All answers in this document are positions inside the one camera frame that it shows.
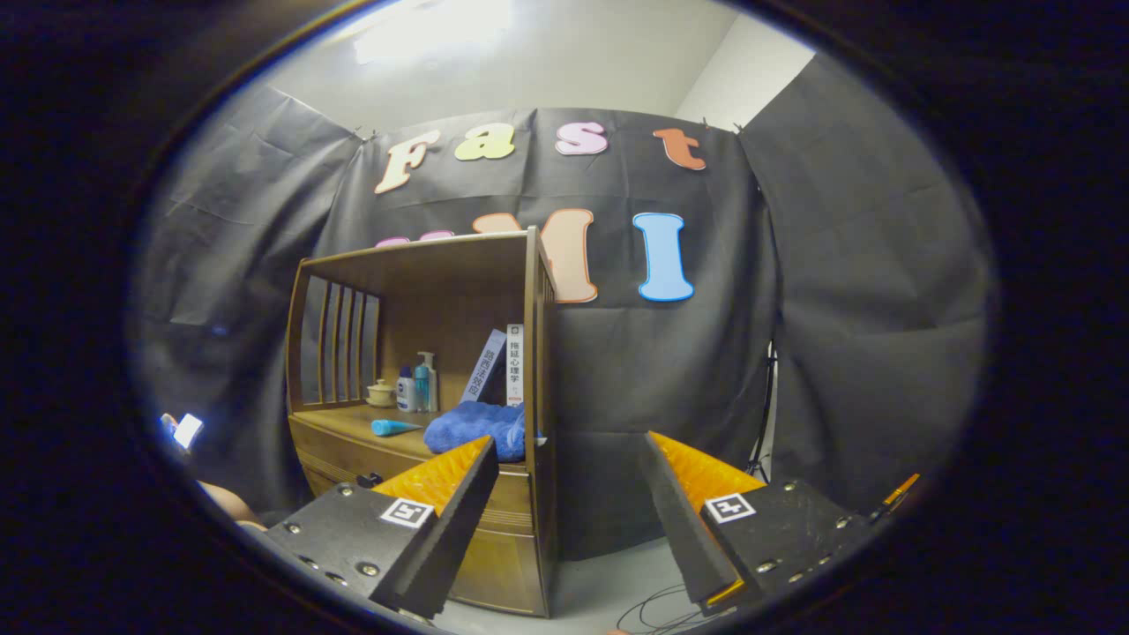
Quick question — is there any wooden countertop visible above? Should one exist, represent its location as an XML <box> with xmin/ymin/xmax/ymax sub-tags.
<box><xmin>291</xmin><ymin>403</ymin><xmax>530</xmax><ymax>464</ymax></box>

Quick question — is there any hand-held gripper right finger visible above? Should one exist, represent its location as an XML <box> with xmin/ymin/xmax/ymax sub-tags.
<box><xmin>639</xmin><ymin>430</ymin><xmax>871</xmax><ymax>616</ymax></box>

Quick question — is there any thin black cable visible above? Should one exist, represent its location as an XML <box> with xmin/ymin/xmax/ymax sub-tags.
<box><xmin>615</xmin><ymin>582</ymin><xmax>737</xmax><ymax>634</ymax></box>

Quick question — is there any clear blue pump bottle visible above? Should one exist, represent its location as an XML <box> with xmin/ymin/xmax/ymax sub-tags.
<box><xmin>415</xmin><ymin>351</ymin><xmax>438</xmax><ymax>414</ymax></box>

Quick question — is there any white spine book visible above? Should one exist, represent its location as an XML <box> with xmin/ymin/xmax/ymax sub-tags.
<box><xmin>505</xmin><ymin>324</ymin><xmax>525</xmax><ymax>407</ymax></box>

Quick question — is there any grey book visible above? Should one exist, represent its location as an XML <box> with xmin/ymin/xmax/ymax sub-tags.
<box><xmin>460</xmin><ymin>329</ymin><xmax>508</xmax><ymax>405</ymax></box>

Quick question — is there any blue folded towel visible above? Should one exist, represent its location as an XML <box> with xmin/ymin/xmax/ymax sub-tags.
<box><xmin>423</xmin><ymin>400</ymin><xmax>528</xmax><ymax>463</ymax></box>

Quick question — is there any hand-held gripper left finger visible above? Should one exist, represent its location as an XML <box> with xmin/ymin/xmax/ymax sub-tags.
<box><xmin>263</xmin><ymin>435</ymin><xmax>501</xmax><ymax>619</ymax></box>

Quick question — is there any wooden drawer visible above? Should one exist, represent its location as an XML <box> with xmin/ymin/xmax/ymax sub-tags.
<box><xmin>289</xmin><ymin>413</ymin><xmax>536</xmax><ymax>535</ymax></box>

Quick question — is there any wooden cabinet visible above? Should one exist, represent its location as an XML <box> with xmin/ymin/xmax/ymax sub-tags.
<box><xmin>284</xmin><ymin>227</ymin><xmax>561</xmax><ymax>618</ymax></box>

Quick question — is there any black light stand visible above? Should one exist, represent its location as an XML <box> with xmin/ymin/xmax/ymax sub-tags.
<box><xmin>748</xmin><ymin>340</ymin><xmax>781</xmax><ymax>482</ymax></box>

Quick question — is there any black backdrop cloth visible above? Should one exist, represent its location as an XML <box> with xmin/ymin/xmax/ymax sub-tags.
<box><xmin>128</xmin><ymin>53</ymin><xmax>998</xmax><ymax>561</ymax></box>

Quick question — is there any orange and black tool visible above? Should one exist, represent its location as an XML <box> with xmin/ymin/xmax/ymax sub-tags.
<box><xmin>869</xmin><ymin>472</ymin><xmax>923</xmax><ymax>521</ymax></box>

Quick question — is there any wooden cabinet door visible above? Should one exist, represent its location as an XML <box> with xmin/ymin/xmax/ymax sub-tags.
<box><xmin>437</xmin><ymin>525</ymin><xmax>548</xmax><ymax>614</ymax></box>

